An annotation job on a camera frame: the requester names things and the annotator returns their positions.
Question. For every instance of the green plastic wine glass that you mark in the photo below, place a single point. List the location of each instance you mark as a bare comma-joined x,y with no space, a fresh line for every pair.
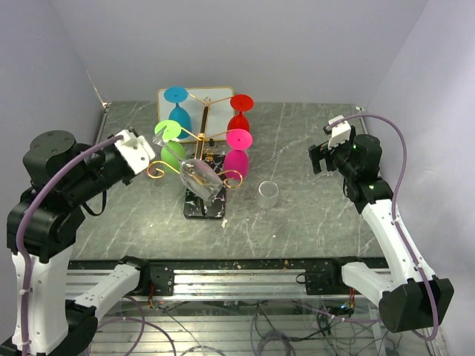
166,135

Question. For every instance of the pink plastic wine glass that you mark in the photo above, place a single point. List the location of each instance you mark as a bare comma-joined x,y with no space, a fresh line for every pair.
239,140

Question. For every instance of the gold framed mirror tray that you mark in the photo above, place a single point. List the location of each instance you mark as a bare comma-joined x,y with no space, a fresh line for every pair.
218,115

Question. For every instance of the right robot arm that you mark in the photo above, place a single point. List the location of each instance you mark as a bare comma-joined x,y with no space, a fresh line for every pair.
412,297

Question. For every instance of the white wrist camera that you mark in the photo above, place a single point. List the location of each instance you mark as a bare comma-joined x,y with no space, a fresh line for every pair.
338,131
135,150

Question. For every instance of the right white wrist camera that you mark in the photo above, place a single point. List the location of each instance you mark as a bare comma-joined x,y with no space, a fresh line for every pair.
338,131

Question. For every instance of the clear glass cup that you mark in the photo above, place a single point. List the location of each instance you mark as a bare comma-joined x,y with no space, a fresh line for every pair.
268,193
199,178

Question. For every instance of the gold wine glass rack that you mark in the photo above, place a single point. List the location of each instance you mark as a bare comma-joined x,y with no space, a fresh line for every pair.
195,208

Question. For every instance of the red plastic wine glass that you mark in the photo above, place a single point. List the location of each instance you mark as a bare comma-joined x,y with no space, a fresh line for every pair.
241,103

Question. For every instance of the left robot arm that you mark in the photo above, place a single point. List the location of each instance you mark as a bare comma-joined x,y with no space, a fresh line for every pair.
41,233

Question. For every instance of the blue plastic wine glass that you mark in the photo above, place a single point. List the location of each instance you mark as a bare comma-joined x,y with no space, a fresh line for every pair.
177,95

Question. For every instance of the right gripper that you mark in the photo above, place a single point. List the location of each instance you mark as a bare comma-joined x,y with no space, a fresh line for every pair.
320,151

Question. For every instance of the aluminium mounting rail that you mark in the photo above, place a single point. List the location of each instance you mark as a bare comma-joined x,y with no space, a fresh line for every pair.
266,279

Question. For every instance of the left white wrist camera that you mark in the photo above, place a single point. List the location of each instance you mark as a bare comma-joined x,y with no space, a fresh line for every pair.
135,150

